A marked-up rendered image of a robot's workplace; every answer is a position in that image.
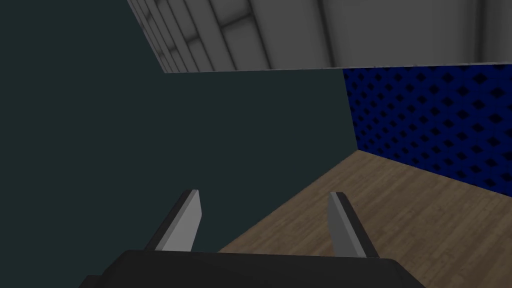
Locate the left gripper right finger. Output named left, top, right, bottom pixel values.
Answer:
left=327, top=191, right=381, bottom=259

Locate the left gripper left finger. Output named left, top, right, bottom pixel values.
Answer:
left=144, top=189, right=203, bottom=253

